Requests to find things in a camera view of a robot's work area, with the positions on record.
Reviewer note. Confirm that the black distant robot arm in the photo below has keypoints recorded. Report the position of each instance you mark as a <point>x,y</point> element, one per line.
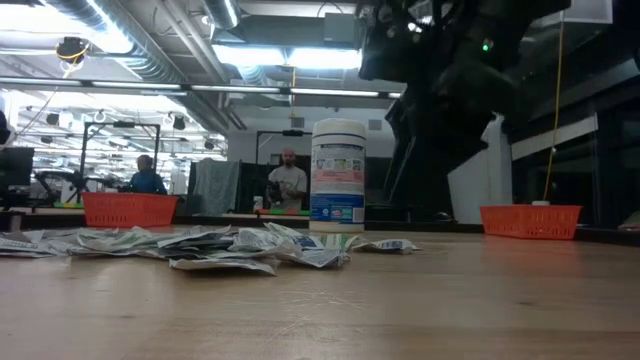
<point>55,176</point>

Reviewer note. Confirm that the person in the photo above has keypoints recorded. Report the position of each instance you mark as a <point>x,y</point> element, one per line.
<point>287,182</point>
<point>145,180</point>

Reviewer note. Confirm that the white crinkled gauze packet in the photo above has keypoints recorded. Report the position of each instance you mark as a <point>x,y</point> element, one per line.
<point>255,240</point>

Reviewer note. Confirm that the grey ceiling box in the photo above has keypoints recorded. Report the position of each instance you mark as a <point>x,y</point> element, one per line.
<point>340,27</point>

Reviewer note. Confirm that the silver rectangular air duct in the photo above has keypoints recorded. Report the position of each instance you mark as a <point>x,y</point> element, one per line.
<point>590,10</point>

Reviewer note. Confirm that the fluorescent ceiling light panel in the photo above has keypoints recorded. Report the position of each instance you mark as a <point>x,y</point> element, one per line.
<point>285,56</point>

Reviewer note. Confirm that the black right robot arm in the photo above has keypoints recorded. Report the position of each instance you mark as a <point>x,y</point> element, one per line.
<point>500,75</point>

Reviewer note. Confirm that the small white bottle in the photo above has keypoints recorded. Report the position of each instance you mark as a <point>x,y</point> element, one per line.
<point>258,204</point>

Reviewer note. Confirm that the black rig frame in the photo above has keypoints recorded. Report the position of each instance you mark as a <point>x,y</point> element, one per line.
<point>292,133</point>
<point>120,124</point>

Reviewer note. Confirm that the white wipes canister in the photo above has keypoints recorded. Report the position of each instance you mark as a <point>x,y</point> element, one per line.
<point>337,175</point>

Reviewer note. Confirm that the grey hanging cloth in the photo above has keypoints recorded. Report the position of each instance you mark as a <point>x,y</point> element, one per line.
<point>216,185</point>

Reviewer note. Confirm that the green striped adhesive bandage packet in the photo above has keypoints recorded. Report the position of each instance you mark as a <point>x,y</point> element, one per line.
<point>342,241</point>
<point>117,241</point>

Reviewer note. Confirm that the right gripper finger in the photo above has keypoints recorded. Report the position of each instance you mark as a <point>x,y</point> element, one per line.
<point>400,135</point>
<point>440,130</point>

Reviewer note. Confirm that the black computer monitor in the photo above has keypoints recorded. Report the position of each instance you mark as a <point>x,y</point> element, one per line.
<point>16,166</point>

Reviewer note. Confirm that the orange plastic mesh basket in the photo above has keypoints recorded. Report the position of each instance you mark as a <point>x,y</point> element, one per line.
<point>130,210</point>
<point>531,222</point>

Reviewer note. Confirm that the silver spiral ventilation duct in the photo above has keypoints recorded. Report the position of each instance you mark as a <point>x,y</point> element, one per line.
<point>150,55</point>

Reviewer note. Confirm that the grey wall vent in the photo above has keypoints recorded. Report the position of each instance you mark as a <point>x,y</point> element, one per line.
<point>297,123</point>
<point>375,125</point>

